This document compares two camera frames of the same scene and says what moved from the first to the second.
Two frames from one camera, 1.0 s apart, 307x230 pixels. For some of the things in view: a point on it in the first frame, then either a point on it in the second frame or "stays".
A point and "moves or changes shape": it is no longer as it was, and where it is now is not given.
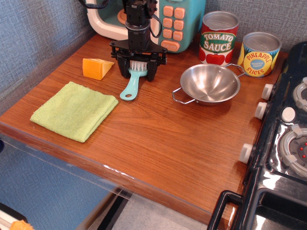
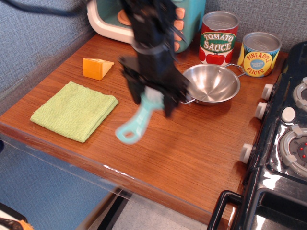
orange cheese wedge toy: x=95 y=69 stays
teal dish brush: x=137 y=69 moves or changes shape
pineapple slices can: x=258 y=54 stays
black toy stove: x=275 y=194 stays
